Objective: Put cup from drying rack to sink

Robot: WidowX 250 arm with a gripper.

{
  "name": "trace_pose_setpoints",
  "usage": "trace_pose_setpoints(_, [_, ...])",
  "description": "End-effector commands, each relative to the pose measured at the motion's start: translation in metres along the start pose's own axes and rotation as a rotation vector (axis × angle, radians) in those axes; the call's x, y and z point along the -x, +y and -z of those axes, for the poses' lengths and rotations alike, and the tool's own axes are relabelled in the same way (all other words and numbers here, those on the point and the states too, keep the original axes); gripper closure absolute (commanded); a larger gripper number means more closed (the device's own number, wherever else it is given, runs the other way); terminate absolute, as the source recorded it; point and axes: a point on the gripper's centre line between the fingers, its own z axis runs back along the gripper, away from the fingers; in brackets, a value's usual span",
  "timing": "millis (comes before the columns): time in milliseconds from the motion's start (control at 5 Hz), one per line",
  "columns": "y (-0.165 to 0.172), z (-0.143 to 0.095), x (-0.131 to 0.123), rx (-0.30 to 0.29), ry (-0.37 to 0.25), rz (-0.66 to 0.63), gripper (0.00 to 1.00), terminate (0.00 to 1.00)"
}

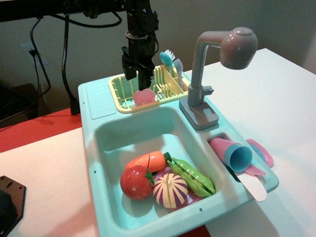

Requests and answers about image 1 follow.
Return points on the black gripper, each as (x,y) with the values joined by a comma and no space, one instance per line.
(137,56)

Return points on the pink toy cup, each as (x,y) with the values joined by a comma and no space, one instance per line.
(142,97)

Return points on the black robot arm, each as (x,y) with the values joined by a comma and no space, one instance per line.
(142,24)

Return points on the teal toy sink unit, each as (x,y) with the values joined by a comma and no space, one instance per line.
(112,139)

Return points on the pink tall cup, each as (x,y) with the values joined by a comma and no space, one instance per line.
(224,149)

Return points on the blue tall cup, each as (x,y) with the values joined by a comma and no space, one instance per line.
(238,157)

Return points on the teal dish brush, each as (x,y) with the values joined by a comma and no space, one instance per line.
(167,57)

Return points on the orange toy carrot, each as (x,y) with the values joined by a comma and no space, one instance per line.
(153,161)

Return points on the red toy tomato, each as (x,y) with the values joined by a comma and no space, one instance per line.
(137,182)

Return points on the purple striped toy onion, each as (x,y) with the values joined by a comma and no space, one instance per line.
(170,191)

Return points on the green toy pea pod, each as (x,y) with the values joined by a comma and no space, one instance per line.
(201,185)

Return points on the pink toy plate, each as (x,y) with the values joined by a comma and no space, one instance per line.
(262,152)

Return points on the pink toy spoon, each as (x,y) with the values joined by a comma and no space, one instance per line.
(254,171)

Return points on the white toy knife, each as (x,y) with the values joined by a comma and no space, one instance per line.
(253,185)

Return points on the white wall outlet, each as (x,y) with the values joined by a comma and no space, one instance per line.
(31,54)

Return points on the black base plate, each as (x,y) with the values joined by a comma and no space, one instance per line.
(12,202)

